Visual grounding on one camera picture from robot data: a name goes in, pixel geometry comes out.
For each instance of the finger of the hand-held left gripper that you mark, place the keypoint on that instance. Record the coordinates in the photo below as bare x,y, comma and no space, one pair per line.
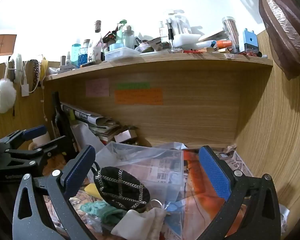
52,146
33,132

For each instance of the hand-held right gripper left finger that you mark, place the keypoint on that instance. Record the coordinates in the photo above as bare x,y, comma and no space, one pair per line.
78,170

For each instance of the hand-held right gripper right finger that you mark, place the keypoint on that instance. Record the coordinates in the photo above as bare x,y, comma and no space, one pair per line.
215,173

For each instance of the yellow soft item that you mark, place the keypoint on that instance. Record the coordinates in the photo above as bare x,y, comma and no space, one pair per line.
93,191

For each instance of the white paper roll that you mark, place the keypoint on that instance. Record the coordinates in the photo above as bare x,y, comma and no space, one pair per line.
41,141

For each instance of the newspaper sheet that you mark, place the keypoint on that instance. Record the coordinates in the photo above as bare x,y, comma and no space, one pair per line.
237,161

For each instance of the white fluffy pompom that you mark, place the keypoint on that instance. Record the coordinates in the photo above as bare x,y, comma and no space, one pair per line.
6,96

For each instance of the dark glass wine bottle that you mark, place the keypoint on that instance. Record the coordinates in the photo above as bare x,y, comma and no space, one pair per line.
60,120

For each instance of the orange printed paper sheet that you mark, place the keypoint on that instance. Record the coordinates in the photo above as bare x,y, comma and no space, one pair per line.
202,205

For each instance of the teal green knitted cloth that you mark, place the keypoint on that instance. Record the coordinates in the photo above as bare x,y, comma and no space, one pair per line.
102,211

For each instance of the stack of magazines and papers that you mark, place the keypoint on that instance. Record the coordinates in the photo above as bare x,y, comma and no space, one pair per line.
97,123

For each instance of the blue plastic tag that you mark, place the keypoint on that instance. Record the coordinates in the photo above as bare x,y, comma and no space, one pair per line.
173,208

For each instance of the dark patterned headband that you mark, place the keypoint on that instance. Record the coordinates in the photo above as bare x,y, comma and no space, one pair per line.
35,75

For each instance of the clear plastic storage box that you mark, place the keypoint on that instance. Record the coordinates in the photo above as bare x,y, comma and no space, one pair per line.
155,170

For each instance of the pink sticky note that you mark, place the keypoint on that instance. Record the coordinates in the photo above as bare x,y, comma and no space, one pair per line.
97,87

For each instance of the small white bottle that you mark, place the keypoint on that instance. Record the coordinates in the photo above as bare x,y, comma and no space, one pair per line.
68,59

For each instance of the white plastic bag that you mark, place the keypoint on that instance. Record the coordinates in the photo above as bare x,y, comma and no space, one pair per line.
284,216

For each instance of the light blue plastic bottle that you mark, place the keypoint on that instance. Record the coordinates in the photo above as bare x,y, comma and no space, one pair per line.
75,56

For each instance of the glass bottle with blue beads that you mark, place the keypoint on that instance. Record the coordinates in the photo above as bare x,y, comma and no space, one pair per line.
83,55

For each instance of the orange sticky note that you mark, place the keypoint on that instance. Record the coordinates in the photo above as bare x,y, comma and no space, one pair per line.
138,96

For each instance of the green sticky note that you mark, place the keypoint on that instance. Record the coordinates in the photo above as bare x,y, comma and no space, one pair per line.
132,85

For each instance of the clear glass bottle with cork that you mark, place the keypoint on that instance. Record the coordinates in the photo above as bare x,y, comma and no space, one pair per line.
97,40

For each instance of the clear lidded plastic container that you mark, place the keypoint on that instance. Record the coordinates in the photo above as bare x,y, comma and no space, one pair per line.
122,53

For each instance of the wooden shelf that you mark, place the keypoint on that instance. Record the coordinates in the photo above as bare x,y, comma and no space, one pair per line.
165,57

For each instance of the mint green pump bottle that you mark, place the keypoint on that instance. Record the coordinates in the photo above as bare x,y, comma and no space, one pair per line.
120,35

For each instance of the orange tube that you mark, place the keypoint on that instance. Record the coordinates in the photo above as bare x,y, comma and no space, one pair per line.
224,43

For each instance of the pale green frosted bottle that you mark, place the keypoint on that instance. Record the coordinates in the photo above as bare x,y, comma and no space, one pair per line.
128,38

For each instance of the white foam box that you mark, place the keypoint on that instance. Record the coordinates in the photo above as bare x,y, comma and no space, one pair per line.
187,40

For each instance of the blue plastic box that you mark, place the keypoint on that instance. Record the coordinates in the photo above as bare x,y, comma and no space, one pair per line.
250,41

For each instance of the clear jar with brown sticks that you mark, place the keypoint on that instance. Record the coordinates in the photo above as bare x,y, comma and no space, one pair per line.
231,32

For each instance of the clear slim bottle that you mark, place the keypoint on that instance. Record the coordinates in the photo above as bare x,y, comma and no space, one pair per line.
164,31

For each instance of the clear plastic package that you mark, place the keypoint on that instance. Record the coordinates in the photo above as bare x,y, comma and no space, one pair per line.
180,22

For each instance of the brown curtain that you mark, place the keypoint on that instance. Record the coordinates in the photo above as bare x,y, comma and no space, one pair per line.
285,30

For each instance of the wooden wall cabinet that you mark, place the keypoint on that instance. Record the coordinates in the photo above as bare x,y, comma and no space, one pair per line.
2,45

